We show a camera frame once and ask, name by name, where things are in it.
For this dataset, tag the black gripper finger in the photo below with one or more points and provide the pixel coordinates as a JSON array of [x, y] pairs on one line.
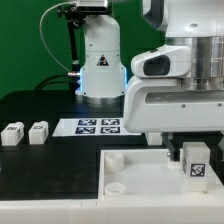
[[220, 146], [173, 143]]

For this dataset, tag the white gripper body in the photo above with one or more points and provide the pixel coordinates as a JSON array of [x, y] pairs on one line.
[[160, 105]]

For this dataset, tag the white square tabletop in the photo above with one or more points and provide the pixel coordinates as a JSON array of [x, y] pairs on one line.
[[145, 173]]

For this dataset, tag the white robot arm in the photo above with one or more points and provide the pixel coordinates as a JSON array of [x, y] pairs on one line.
[[193, 52]]

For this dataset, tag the white sheet with tags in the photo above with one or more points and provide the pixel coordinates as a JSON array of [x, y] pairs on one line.
[[90, 127]]

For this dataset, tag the white L-shaped obstacle fence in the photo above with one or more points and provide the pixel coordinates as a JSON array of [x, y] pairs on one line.
[[196, 208]]

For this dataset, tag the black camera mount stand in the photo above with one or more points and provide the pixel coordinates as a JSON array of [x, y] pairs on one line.
[[75, 15]]

